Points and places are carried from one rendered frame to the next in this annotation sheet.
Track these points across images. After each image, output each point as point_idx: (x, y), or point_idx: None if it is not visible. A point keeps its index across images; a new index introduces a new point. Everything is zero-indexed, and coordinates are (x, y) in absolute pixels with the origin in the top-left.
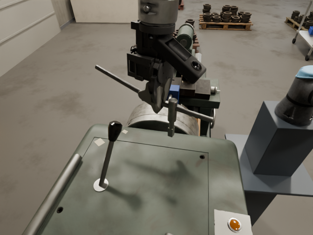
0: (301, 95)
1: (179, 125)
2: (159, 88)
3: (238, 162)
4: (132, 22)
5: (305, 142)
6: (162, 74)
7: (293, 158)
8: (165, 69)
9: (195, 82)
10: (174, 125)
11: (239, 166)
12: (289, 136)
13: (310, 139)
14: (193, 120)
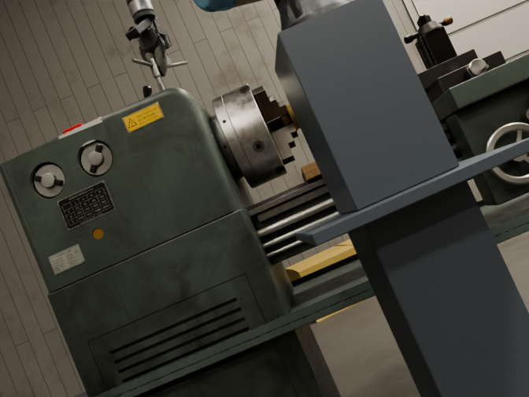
0: None
1: (214, 99)
2: (146, 54)
3: (149, 97)
4: None
5: (294, 82)
6: (143, 43)
7: (318, 137)
8: (146, 40)
9: (434, 66)
10: (212, 100)
11: (145, 99)
12: (284, 80)
13: (289, 69)
14: (244, 97)
